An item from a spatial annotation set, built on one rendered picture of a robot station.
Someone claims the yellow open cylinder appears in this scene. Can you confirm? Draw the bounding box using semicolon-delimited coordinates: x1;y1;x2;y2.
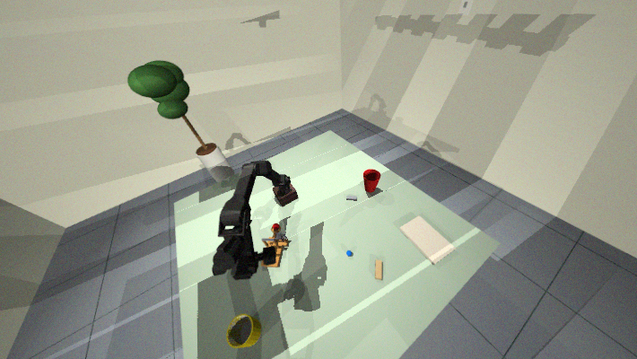
226;314;262;348

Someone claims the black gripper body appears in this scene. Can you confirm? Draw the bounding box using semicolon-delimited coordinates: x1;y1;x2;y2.
212;241;276;276

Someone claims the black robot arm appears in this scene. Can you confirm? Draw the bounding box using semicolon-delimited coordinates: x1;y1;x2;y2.
213;161;292;280

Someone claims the red plastic cup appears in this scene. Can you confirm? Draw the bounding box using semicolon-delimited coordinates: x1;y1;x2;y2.
363;169;380;192

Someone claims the tan rectangular block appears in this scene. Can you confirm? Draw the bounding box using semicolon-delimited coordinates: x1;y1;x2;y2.
375;260;382;279

